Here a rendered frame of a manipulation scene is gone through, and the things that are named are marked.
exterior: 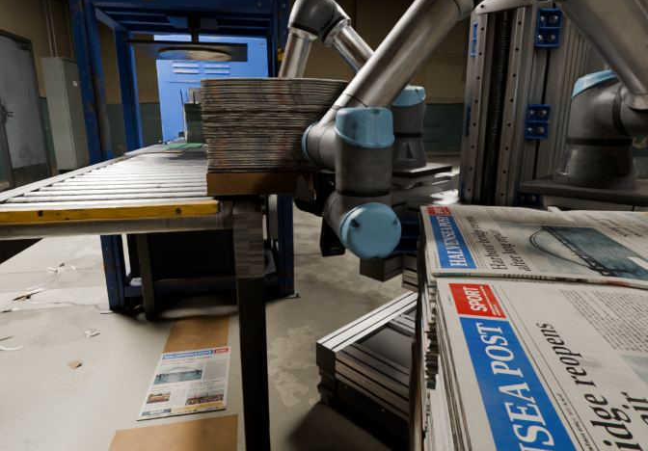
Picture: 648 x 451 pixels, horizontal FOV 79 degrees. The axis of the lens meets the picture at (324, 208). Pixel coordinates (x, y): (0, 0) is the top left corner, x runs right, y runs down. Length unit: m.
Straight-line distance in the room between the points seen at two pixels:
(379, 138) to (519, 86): 0.69
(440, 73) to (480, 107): 9.48
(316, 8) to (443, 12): 0.65
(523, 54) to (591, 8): 0.43
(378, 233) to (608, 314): 0.26
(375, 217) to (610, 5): 0.46
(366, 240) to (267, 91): 0.41
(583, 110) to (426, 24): 0.43
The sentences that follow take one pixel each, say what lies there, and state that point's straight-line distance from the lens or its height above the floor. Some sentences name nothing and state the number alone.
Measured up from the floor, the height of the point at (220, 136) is 0.92.
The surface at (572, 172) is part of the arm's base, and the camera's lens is 0.98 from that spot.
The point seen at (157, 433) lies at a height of 0.00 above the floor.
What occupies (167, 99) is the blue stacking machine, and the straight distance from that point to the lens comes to 4.40.
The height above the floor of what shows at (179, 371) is 0.01.
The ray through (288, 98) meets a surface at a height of 0.99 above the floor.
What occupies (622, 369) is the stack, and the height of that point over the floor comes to 0.83.
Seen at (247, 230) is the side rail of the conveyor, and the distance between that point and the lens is 0.69.
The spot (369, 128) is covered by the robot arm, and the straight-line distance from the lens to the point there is 0.49.
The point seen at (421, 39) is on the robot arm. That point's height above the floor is 1.08.
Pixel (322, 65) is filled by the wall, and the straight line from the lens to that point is 9.72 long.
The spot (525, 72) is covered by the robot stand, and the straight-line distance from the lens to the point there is 1.14.
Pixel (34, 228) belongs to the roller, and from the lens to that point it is 0.84.
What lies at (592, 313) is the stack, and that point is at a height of 0.83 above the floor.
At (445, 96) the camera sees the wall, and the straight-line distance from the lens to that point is 10.68.
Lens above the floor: 0.96
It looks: 13 degrees down
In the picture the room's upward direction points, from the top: straight up
